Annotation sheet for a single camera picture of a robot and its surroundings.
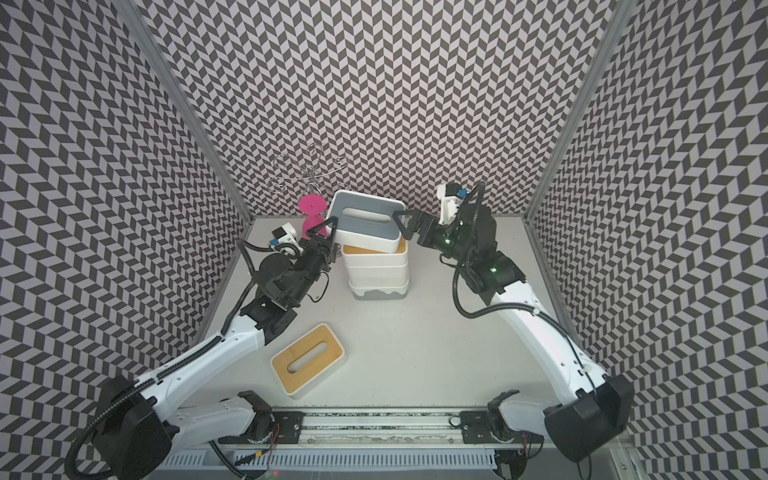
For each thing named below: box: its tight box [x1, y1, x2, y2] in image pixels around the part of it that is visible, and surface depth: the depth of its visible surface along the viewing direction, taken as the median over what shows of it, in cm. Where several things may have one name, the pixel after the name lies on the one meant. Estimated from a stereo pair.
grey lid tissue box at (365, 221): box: [327, 190, 406, 254], surface depth 73 cm
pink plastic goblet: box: [298, 194, 328, 240], surface depth 84 cm
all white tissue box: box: [350, 285, 409, 300], surface depth 93 cm
